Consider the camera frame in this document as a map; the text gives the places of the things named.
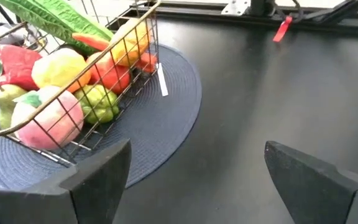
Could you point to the black table frame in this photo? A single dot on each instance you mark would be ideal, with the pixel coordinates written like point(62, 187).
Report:
point(322, 21)

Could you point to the red bell pepper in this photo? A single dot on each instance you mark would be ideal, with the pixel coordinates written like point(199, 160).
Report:
point(15, 65)

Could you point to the round dark blue placemat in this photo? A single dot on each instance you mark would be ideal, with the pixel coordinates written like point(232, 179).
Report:
point(154, 124)

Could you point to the orange oblong vegetable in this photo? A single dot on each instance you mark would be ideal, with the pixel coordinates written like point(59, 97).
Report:
point(129, 43)

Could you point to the yellow orange round fruit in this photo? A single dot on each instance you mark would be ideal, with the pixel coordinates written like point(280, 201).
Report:
point(59, 68)

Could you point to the red tag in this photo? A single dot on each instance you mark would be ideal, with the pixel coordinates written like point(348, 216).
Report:
point(282, 29)

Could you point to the green leafy vegetable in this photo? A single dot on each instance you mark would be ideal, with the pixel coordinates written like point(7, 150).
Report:
point(57, 18)

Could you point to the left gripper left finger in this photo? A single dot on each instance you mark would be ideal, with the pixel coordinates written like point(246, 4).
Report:
point(73, 199)

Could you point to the pink peach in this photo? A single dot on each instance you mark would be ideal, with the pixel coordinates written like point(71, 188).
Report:
point(48, 124)

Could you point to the white basket tag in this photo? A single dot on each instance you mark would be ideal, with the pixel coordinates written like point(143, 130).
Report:
point(163, 81)

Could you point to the silver metal bracket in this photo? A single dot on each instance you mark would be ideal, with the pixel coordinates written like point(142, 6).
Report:
point(235, 7)

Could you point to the red apple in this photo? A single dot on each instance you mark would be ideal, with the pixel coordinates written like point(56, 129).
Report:
point(113, 77)

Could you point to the black clamp mount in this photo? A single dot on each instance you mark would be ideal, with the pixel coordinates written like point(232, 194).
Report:
point(261, 6)

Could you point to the green pear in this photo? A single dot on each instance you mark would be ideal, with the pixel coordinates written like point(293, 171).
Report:
point(6, 99)

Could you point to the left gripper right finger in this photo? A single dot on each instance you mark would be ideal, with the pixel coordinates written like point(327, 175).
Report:
point(315, 193)

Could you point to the orange carrot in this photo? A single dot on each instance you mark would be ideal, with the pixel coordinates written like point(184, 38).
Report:
point(90, 40)

